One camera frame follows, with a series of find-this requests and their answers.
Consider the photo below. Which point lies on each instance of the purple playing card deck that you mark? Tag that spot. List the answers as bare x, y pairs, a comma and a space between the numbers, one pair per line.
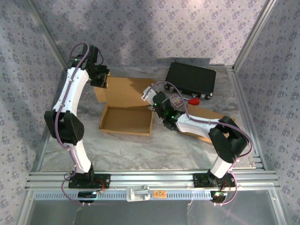
177, 100

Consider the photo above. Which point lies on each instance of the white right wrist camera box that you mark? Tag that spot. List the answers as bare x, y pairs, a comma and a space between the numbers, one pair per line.
147, 93

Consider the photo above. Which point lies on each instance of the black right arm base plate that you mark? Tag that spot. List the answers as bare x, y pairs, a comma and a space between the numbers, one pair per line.
199, 180

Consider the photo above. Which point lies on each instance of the white plastic clamp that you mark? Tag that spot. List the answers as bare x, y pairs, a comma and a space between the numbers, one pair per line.
138, 193

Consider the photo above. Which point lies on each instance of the aluminium grooved mounting rail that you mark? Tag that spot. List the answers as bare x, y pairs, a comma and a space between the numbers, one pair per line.
152, 178

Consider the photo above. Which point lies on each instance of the orange label sticker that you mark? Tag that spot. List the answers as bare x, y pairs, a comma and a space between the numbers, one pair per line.
160, 193

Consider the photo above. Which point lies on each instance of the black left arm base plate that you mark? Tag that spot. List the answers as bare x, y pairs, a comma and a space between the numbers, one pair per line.
104, 179

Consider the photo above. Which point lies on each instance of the aluminium corner post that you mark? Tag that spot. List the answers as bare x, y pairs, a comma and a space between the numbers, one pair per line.
51, 38
253, 35

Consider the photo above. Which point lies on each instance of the red wooden block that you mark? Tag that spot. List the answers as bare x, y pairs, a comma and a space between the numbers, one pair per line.
194, 101

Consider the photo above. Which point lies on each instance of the black ribbed metal-cornered case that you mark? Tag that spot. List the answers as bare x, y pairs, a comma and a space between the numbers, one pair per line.
192, 77

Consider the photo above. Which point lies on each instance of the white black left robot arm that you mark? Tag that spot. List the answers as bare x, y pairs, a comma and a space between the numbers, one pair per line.
70, 93

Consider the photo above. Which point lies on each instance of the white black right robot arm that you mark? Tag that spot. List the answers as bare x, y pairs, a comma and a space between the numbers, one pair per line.
192, 124

